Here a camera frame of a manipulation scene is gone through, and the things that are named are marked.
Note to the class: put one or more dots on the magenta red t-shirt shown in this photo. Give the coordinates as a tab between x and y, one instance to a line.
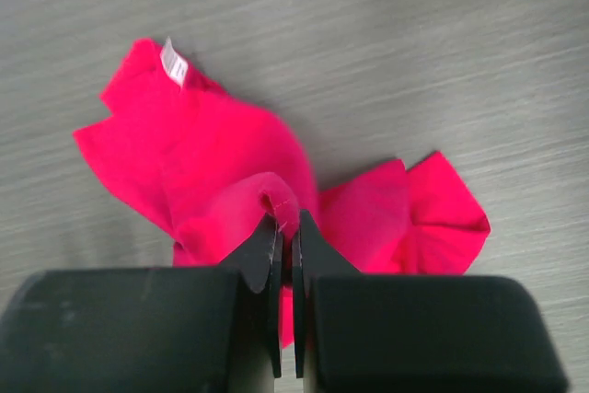
206	167

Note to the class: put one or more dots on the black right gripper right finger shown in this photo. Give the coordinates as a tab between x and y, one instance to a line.
312	257

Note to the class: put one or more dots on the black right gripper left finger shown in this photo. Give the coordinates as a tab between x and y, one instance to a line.
259	259

